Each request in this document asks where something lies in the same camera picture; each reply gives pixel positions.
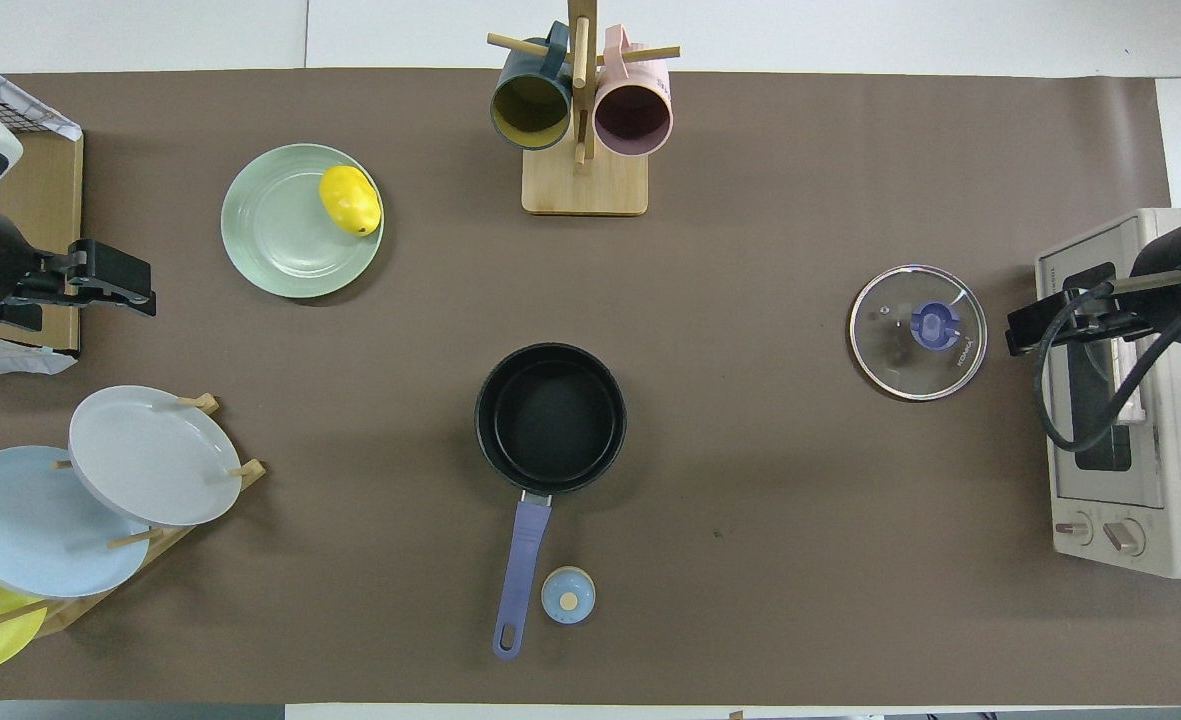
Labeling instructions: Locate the light blue plate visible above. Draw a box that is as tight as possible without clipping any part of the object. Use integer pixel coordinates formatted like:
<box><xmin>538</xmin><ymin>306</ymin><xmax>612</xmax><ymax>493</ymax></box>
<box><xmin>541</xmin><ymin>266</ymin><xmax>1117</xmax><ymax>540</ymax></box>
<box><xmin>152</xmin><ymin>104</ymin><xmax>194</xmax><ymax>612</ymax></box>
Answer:
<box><xmin>0</xmin><ymin>445</ymin><xmax>151</xmax><ymax>599</ymax></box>

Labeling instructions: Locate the white paper sheet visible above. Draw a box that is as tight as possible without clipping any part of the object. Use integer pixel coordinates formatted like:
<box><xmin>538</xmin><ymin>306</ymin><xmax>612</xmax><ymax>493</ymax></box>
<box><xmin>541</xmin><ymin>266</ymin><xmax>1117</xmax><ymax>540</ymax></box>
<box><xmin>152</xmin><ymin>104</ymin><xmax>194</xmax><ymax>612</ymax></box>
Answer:
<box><xmin>0</xmin><ymin>328</ymin><xmax>78</xmax><ymax>376</ymax></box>

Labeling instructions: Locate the glass lid blue knob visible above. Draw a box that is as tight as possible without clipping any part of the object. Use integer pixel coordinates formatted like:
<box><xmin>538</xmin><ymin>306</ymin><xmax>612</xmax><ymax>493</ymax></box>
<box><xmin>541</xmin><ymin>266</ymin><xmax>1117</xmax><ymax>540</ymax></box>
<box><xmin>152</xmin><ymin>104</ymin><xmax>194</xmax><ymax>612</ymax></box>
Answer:
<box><xmin>849</xmin><ymin>264</ymin><xmax>988</xmax><ymax>402</ymax></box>

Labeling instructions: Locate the wooden mug tree stand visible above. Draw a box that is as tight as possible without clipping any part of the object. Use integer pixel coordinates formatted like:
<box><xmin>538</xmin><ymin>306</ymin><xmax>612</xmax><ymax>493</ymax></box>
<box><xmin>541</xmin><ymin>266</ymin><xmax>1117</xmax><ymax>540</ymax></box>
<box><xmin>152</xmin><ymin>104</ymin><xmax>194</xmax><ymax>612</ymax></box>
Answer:
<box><xmin>487</xmin><ymin>0</ymin><xmax>681</xmax><ymax>217</ymax></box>

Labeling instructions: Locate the grey plate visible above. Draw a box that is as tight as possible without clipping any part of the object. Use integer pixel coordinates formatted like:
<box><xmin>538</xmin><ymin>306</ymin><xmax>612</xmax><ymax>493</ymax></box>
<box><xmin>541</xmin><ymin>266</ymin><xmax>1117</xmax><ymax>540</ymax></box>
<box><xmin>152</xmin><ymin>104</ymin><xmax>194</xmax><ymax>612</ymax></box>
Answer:
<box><xmin>68</xmin><ymin>385</ymin><xmax>244</xmax><ymax>528</ymax></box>

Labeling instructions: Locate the black pot purple handle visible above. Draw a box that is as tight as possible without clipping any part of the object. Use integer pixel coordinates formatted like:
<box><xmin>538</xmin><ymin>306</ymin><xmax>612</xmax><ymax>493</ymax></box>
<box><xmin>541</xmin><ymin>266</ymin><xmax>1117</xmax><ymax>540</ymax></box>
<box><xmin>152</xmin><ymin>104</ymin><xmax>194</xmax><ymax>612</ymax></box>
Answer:
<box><xmin>474</xmin><ymin>343</ymin><xmax>628</xmax><ymax>660</ymax></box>

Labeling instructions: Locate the brown table mat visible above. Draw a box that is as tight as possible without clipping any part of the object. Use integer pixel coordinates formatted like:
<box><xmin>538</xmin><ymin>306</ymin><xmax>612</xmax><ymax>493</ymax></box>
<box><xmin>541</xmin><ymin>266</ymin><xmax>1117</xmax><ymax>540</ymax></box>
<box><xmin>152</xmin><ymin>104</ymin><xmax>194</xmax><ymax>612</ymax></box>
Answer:
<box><xmin>0</xmin><ymin>68</ymin><xmax>1181</xmax><ymax>706</ymax></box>

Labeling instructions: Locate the pale green plate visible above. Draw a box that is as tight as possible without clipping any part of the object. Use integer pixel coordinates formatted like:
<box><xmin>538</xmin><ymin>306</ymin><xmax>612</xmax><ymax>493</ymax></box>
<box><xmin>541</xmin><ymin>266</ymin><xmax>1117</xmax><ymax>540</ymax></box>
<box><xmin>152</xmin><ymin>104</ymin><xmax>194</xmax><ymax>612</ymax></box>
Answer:
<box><xmin>220</xmin><ymin>143</ymin><xmax>386</xmax><ymax>299</ymax></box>

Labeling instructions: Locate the black wire basket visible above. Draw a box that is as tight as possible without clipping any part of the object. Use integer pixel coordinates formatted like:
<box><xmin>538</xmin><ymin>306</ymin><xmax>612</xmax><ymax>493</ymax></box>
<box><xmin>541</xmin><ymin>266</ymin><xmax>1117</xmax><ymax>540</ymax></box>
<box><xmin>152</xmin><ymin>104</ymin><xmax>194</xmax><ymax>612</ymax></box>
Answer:
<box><xmin>0</xmin><ymin>82</ymin><xmax>79</xmax><ymax>137</ymax></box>

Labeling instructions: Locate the dark blue mug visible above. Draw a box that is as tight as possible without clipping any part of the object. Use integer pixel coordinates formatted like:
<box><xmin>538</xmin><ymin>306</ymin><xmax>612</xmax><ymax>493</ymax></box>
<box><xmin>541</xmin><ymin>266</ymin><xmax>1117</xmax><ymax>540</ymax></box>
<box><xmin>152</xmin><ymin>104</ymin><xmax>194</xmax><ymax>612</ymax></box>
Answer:
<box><xmin>490</xmin><ymin>22</ymin><xmax>574</xmax><ymax>151</ymax></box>

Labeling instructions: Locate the wooden plate rack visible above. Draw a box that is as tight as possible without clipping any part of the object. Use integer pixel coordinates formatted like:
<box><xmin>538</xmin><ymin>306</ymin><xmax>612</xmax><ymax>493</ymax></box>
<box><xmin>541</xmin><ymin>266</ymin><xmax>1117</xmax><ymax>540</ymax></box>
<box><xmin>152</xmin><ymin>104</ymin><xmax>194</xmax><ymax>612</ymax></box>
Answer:
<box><xmin>0</xmin><ymin>393</ymin><xmax>267</xmax><ymax>641</ymax></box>

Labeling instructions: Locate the pink mug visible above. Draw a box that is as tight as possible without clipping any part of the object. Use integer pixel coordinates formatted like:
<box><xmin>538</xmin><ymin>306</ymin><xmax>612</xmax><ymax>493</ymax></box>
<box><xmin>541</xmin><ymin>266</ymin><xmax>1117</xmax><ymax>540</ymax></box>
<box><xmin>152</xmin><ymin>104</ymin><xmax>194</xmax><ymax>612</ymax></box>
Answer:
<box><xmin>593</xmin><ymin>25</ymin><xmax>674</xmax><ymax>157</ymax></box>

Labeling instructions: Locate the white toaster oven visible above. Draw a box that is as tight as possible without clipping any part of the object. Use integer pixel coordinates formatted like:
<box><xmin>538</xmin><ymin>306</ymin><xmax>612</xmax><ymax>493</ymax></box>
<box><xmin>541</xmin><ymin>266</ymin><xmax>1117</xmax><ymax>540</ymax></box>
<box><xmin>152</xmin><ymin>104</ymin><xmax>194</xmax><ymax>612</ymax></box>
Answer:
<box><xmin>1035</xmin><ymin>207</ymin><xmax>1181</xmax><ymax>579</ymax></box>

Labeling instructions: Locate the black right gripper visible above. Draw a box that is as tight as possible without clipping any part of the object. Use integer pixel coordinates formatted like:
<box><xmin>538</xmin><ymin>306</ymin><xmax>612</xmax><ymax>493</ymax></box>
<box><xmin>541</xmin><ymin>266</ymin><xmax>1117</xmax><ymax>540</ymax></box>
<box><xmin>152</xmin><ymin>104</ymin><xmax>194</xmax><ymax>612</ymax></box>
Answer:
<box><xmin>1007</xmin><ymin>222</ymin><xmax>1181</xmax><ymax>356</ymax></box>

